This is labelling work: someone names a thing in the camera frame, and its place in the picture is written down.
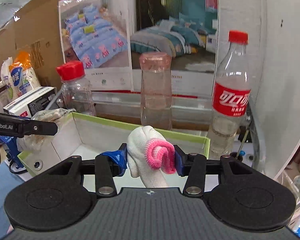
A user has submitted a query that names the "white pink knit glove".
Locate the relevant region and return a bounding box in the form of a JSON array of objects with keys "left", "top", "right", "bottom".
[{"left": 127, "top": 126, "right": 176, "bottom": 188}]

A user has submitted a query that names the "green cardboard box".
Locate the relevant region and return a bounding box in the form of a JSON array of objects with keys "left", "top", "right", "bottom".
[{"left": 17, "top": 111, "right": 211, "bottom": 183}]

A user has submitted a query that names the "black white red pen box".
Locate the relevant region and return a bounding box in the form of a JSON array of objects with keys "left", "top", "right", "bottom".
[{"left": 3, "top": 87, "right": 57, "bottom": 118}]

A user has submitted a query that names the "blue cloth mat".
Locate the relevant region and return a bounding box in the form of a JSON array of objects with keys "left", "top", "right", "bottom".
[{"left": 0, "top": 163, "right": 24, "bottom": 239}]

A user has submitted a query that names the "pink-lid clear bottle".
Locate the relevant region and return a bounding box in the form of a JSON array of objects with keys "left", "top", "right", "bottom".
[{"left": 139, "top": 52, "right": 172, "bottom": 130}]

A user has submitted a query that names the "red-lid clear jar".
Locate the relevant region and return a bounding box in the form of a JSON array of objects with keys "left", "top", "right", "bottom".
[{"left": 56, "top": 61, "right": 96, "bottom": 116}]

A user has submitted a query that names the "coca-cola plastic bottle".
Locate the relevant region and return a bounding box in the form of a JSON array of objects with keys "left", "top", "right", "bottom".
[{"left": 207, "top": 30, "right": 251, "bottom": 160}]

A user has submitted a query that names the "large cardboard sheet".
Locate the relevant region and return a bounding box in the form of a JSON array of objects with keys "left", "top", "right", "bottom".
[{"left": 0, "top": 0, "right": 63, "bottom": 89}]

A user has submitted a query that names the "bedding poster calendar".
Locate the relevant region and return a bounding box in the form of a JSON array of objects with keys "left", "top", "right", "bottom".
[{"left": 58, "top": 0, "right": 218, "bottom": 96}]

